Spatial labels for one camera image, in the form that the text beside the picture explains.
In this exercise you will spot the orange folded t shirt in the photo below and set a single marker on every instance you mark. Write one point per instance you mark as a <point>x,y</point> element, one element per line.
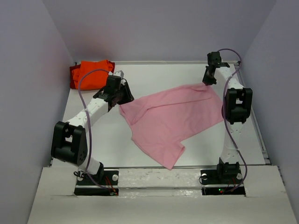
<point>91,74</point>

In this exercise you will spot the aluminium table frame rail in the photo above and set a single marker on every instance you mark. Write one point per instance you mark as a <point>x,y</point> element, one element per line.
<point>251,143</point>

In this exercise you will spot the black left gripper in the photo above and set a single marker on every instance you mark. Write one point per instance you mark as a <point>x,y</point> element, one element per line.
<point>128,97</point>

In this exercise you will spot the pink t shirt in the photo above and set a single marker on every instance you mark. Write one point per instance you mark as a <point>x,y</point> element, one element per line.
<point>160,122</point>

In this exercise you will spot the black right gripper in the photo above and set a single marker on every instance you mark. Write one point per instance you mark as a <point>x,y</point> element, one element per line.
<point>207,80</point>

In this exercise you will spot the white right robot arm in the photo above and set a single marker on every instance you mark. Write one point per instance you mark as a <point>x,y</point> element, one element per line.
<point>236,109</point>

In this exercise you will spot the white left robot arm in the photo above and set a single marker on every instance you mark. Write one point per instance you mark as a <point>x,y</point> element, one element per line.
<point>72,140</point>

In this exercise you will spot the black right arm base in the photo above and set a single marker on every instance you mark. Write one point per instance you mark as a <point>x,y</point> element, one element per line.
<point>226,184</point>

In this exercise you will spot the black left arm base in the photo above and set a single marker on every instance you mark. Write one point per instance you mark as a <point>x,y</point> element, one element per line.
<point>107,186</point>

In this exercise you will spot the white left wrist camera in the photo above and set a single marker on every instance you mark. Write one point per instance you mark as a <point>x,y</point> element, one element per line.
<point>119,73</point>

